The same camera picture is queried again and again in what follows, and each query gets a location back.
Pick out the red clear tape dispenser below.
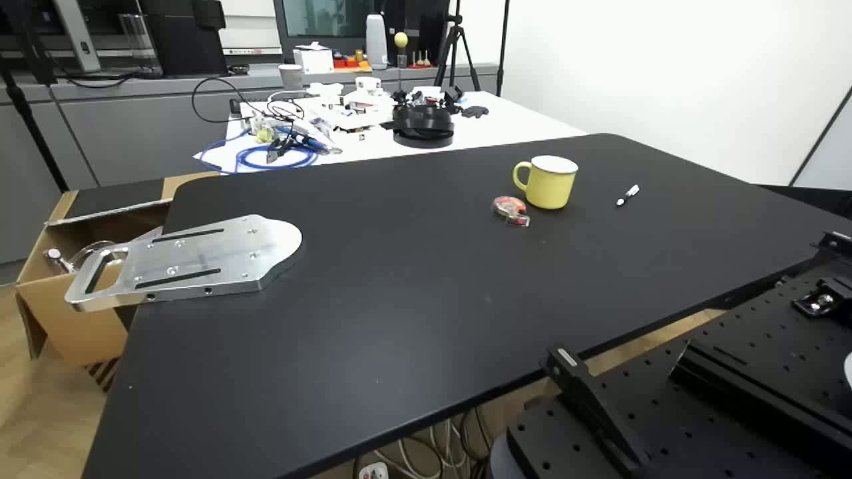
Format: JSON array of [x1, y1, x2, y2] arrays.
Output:
[[491, 193, 532, 228]]

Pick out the black round device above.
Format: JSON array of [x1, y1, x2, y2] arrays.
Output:
[[388, 88, 459, 148]]

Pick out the yellow ceramic mug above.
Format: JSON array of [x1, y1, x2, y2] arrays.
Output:
[[511, 153, 581, 212]]

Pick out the pile of white parts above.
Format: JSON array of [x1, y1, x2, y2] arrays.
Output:
[[237, 76, 399, 153]]

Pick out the white cylinder speaker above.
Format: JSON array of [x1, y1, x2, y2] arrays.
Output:
[[365, 10, 392, 71]]

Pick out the silver metal mounting plate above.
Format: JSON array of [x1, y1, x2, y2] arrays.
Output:
[[62, 212, 306, 314]]

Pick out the white small box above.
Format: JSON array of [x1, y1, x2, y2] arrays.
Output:
[[291, 39, 337, 76]]

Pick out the dark computer monitor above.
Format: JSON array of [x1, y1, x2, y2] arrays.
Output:
[[273, 0, 387, 60]]

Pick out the black flat sheet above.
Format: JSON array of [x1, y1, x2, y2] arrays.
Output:
[[65, 177, 167, 220]]

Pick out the grey long counter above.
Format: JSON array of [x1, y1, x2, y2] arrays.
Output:
[[0, 64, 502, 268]]

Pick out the brown cardboard box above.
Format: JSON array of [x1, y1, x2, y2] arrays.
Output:
[[13, 171, 225, 369]]

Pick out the black perforated breadboard base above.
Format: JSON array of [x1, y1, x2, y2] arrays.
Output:
[[504, 231, 852, 479]]

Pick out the black clamp block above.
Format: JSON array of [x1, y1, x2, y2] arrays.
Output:
[[791, 273, 852, 322]]

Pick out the blue coiled cable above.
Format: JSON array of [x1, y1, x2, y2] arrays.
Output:
[[233, 139, 322, 176]]

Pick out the black camera tripod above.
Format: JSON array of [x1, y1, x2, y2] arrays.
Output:
[[435, 0, 483, 92]]

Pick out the cables under table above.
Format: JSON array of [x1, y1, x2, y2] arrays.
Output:
[[354, 409, 502, 479]]

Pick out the black angled bracket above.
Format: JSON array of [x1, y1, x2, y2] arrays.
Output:
[[544, 342, 655, 477]]

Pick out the black looped cable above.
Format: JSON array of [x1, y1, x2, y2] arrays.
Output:
[[190, 71, 247, 128]]

